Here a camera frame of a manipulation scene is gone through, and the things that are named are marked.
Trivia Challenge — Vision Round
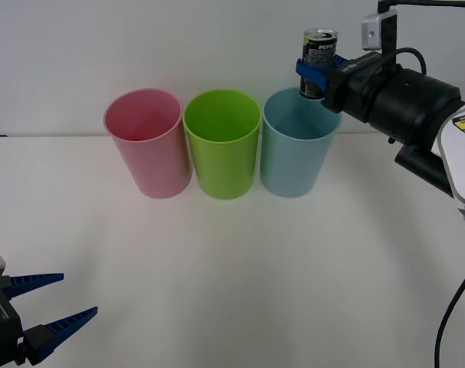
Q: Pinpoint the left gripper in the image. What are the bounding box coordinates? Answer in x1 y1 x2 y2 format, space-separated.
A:
0 272 99 368

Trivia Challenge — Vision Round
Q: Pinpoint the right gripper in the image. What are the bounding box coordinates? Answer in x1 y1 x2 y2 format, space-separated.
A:
295 51 402 124

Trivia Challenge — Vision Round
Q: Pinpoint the black drink can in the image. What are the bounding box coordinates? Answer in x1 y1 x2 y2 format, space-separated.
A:
298 28 340 100

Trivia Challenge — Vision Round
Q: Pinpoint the pale blue plastic waste bin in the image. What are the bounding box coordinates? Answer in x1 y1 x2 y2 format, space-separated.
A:
259 87 343 199

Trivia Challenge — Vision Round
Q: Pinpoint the green plastic waste bin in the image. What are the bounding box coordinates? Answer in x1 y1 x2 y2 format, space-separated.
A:
182 89 262 201

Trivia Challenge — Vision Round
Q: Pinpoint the pink plastic waste bin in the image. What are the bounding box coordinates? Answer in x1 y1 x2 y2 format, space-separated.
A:
102 88 192 200

